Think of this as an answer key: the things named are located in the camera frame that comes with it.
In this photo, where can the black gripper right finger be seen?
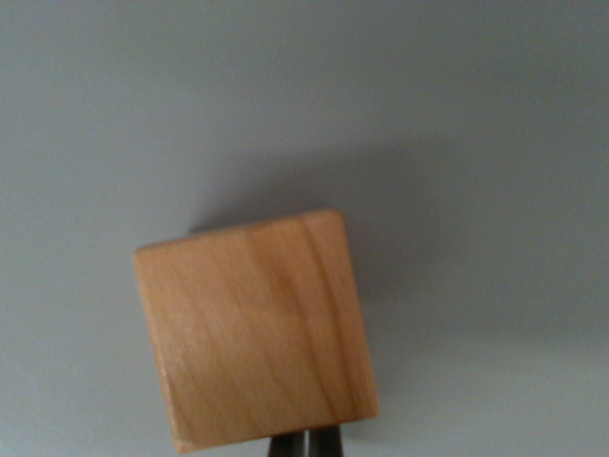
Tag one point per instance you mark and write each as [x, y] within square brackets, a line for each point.
[328, 442]

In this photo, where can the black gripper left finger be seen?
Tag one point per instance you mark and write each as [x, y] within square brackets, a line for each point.
[284, 446]

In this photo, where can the wooden cube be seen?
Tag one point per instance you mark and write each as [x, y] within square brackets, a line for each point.
[257, 333]

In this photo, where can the grey plastic bin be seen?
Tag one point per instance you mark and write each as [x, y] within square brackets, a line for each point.
[476, 143]

